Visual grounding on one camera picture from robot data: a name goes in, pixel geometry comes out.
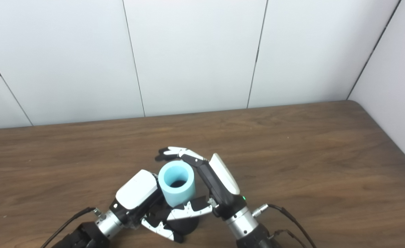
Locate black funnel-shaped nozzle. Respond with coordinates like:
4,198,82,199
153,203,200,237

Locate light-blue short hose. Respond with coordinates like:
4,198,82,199
158,161,196,208

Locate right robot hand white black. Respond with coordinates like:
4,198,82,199
155,146,248,221

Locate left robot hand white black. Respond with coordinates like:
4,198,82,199
109,169,185,244

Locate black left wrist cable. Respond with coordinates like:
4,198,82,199
40,207,102,248

